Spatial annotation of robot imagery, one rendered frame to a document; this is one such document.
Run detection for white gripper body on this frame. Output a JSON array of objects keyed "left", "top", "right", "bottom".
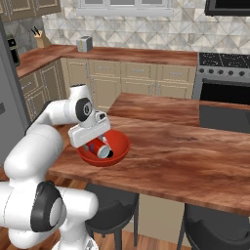
[{"left": 67, "top": 119, "right": 111, "bottom": 149}]

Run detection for white window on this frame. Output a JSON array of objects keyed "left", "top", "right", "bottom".
[{"left": 75, "top": 0, "right": 174, "bottom": 18}]

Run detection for grey fridge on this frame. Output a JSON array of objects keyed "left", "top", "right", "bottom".
[{"left": 0, "top": 19, "right": 31, "bottom": 168}]

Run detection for black stool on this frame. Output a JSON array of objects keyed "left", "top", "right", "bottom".
[
  {"left": 84, "top": 183, "right": 141, "bottom": 250},
  {"left": 177, "top": 202, "right": 250, "bottom": 250}
]

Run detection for silver toaster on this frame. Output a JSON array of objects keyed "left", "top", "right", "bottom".
[{"left": 75, "top": 35, "right": 94, "bottom": 54}]

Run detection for black microwave oven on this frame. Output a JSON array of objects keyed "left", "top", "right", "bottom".
[{"left": 204, "top": 0, "right": 250, "bottom": 18}]

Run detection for red soda can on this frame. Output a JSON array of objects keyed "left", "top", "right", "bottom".
[{"left": 87, "top": 139, "right": 114, "bottom": 160}]

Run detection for beige base cupboards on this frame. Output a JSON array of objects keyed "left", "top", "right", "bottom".
[{"left": 18, "top": 57, "right": 198, "bottom": 122}]

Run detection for wooden knife block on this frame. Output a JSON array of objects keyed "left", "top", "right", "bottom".
[{"left": 30, "top": 26, "right": 52, "bottom": 50}]

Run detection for red bowl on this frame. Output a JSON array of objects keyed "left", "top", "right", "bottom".
[{"left": 76, "top": 129, "right": 132, "bottom": 168}]

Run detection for grey stove with oven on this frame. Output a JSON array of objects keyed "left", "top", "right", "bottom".
[{"left": 191, "top": 51, "right": 250, "bottom": 105}]

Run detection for beige wall cupboards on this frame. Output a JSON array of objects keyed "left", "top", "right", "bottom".
[{"left": 0, "top": 0, "right": 63, "bottom": 22}]

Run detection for black coffee machine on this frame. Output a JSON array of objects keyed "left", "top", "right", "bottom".
[{"left": 5, "top": 32, "right": 21, "bottom": 68}]

